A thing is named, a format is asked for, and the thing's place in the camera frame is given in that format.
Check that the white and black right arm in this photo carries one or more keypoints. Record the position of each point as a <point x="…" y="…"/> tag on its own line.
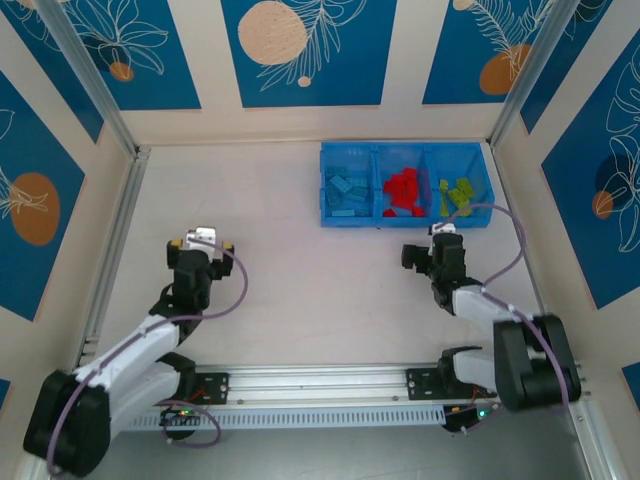
<point x="475" y="305"/>

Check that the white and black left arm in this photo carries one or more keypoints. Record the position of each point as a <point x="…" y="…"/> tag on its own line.
<point x="140" y="390"/>

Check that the blue plastic bin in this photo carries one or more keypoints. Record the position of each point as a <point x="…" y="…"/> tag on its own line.
<point x="480" y="165"/>
<point x="357" y="160"/>
<point x="395" y="157"/>

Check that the controller board with green light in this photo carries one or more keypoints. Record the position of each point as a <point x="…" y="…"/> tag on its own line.
<point x="470" y="414"/>
<point x="185" y="412"/>

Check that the aluminium frame floor rail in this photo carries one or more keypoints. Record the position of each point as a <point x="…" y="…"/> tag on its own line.
<point x="597" y="450"/>
<point x="116" y="250"/>

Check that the blue floral wall panel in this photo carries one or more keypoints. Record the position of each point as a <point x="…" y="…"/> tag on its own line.
<point x="575" y="75"/>
<point x="160" y="60"/>
<point x="30" y="150"/>
<point x="575" y="225"/>
<point x="632" y="380"/>
<point x="450" y="60"/>
<point x="340" y="60"/>
<point x="50" y="65"/>

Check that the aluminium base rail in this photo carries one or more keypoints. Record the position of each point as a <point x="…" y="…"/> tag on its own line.
<point x="320" y="385"/>

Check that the aluminium frame post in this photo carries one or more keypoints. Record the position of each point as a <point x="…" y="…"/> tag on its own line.
<point x="535" y="75"/>
<point x="91" y="75"/>

